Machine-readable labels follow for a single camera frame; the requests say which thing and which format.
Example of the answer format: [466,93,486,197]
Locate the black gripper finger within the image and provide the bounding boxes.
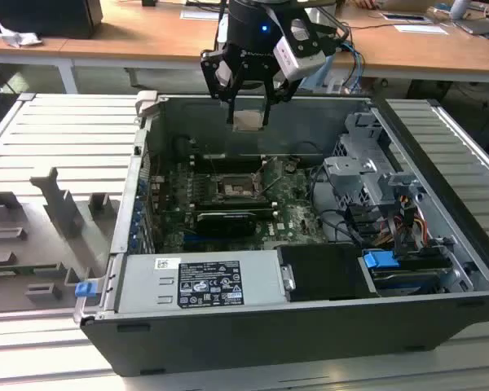
[262,79,298,125]
[200,44,237,125]

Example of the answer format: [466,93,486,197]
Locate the silver square CPU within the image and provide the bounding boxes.
[231,109,266,132]

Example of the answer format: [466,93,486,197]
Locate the black RAM slot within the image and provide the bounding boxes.
[191,154,268,172]
[191,200,280,213]

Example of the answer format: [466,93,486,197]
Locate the CPU socket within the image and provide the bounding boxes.
[210,170,270,204]

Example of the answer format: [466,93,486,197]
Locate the white printed paper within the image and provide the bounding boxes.
[180,7,229,20]

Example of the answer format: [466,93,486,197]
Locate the long wooden desk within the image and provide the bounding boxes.
[60,0,489,78]

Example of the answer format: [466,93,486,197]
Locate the grey metal drive cage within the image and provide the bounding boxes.
[321,112,425,213]

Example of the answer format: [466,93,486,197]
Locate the green motherboard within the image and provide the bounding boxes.
[150,156,331,252]

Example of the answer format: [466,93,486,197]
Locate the black graphics card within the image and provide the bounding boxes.
[194,210,257,238]

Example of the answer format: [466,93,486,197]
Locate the white framed tablet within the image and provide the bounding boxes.
[381,11,431,24]

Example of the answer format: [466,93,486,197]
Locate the white paper sheet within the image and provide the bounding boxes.
[393,24,449,36]

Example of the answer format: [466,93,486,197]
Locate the black plastic shroud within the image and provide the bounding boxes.
[276,244,378,302]

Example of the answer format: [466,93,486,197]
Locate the large black box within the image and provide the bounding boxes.
[0,0,104,40]

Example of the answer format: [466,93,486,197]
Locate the hard disk in blue carrier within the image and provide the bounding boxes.
[362,251,452,297]

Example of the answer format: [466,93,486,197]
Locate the grey parts rack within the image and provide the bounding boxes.
[0,166,121,314]

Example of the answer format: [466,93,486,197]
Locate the short wooden desk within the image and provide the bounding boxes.
[0,34,73,66]

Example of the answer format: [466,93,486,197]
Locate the crumpled white paper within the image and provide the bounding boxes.
[0,22,42,49]

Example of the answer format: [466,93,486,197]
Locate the grey power supply unit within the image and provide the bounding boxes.
[116,250,289,314]

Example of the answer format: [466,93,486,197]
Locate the grey laptop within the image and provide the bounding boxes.
[456,18,489,36]

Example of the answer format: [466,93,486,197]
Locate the black open PC case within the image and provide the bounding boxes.
[79,91,489,378]

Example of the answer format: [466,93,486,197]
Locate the small grey wrist camera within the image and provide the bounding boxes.
[214,60,233,89]

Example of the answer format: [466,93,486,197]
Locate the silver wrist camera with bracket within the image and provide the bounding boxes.
[273,18,328,81]

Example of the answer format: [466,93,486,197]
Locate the blue cables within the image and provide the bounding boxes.
[341,40,366,94]

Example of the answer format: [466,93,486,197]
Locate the black camera cable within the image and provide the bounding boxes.
[332,18,351,54]

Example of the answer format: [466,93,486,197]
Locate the black flat cable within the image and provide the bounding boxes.
[390,207,412,256]

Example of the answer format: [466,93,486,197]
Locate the coloured power wire bundle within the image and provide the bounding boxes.
[377,195,429,249]

